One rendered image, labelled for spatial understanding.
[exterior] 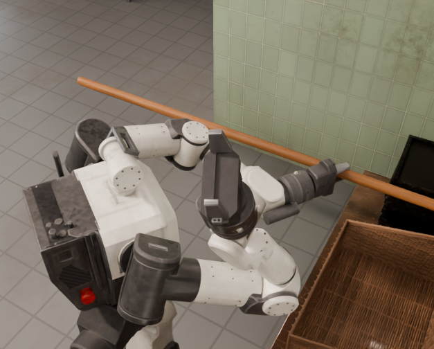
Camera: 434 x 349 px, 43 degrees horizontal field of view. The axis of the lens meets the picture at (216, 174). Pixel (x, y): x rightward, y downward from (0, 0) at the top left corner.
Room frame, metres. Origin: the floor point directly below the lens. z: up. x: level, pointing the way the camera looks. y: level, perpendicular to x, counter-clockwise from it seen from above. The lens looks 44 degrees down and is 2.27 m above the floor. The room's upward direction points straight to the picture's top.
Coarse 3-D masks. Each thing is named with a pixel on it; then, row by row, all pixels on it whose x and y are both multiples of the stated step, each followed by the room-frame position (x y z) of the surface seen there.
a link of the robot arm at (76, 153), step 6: (120, 126) 1.11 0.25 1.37; (72, 144) 1.04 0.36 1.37; (72, 150) 1.03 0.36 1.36; (78, 150) 1.01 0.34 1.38; (72, 156) 1.03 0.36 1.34; (78, 156) 1.01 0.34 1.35; (84, 156) 1.01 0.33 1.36; (72, 162) 1.03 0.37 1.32; (78, 162) 1.02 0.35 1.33; (84, 162) 1.01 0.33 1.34; (72, 168) 1.03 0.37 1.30; (78, 168) 1.02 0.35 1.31
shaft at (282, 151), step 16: (80, 80) 1.59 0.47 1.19; (112, 96) 1.52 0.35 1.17; (128, 96) 1.49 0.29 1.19; (160, 112) 1.42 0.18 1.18; (176, 112) 1.40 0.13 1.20; (208, 128) 1.33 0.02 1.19; (224, 128) 1.31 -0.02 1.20; (256, 144) 1.25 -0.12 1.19; (272, 144) 1.24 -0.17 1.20; (304, 160) 1.17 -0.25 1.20; (320, 160) 1.17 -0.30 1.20; (336, 176) 1.12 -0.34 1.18; (352, 176) 1.10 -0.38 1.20; (384, 192) 1.05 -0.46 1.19; (400, 192) 1.04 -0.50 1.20; (432, 208) 0.99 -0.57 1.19
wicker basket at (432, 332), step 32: (352, 224) 1.33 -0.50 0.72; (352, 256) 1.29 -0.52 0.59; (384, 256) 1.27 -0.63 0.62; (416, 256) 1.22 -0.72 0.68; (320, 288) 1.14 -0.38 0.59; (352, 288) 1.15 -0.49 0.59; (384, 288) 1.15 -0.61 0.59; (416, 288) 1.15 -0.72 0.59; (320, 320) 1.02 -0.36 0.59; (352, 320) 1.02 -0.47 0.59; (384, 320) 1.02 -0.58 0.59; (416, 320) 1.02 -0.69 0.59
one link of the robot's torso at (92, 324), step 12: (84, 312) 0.76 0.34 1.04; (96, 312) 0.76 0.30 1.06; (108, 312) 0.75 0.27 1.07; (84, 324) 0.74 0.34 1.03; (96, 324) 0.73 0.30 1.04; (108, 324) 0.73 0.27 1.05; (120, 324) 0.72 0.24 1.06; (132, 324) 0.74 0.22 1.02; (84, 336) 0.71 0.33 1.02; (96, 336) 0.71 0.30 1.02; (108, 336) 0.71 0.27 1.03; (120, 336) 0.70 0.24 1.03; (132, 336) 0.76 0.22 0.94; (72, 348) 0.69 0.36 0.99; (84, 348) 0.68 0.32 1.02; (96, 348) 0.68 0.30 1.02; (108, 348) 0.69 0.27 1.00; (120, 348) 0.70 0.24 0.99
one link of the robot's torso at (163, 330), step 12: (168, 312) 0.84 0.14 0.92; (156, 324) 0.79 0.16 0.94; (168, 324) 0.85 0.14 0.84; (144, 336) 0.83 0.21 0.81; (156, 336) 0.81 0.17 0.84; (168, 336) 0.88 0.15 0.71; (132, 348) 0.85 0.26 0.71; (144, 348) 0.83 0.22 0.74; (156, 348) 0.83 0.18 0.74; (168, 348) 0.86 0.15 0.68
